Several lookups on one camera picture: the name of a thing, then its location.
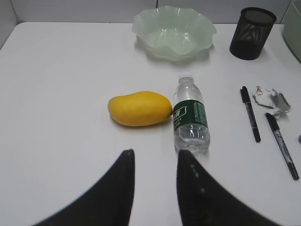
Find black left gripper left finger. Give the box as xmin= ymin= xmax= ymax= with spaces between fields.
xmin=38 ymin=149 xmax=135 ymax=226

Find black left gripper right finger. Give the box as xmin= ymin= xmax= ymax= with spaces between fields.
xmin=176 ymin=150 xmax=276 ymax=226

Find clear water bottle green label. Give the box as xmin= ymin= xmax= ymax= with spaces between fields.
xmin=173 ymin=73 xmax=210 ymax=155

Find yellow mango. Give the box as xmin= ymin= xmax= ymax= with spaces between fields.
xmin=108 ymin=91 xmax=173 ymax=127

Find white waste paper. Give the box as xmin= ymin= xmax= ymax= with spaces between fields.
xmin=252 ymin=86 xmax=293 ymax=119

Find black marker pen blue label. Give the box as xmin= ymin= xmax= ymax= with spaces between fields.
xmin=265 ymin=113 xmax=300 ymax=180

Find black marker pen left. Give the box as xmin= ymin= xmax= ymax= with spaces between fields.
xmin=240 ymin=86 xmax=261 ymax=143

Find pale green wavy glass plate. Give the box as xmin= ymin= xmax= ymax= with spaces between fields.
xmin=132 ymin=6 xmax=217 ymax=61

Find black mesh pen holder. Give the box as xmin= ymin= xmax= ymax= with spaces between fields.
xmin=230 ymin=7 xmax=277 ymax=60

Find pale green plastic basket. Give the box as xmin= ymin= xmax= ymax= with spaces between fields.
xmin=283 ymin=0 xmax=301 ymax=62

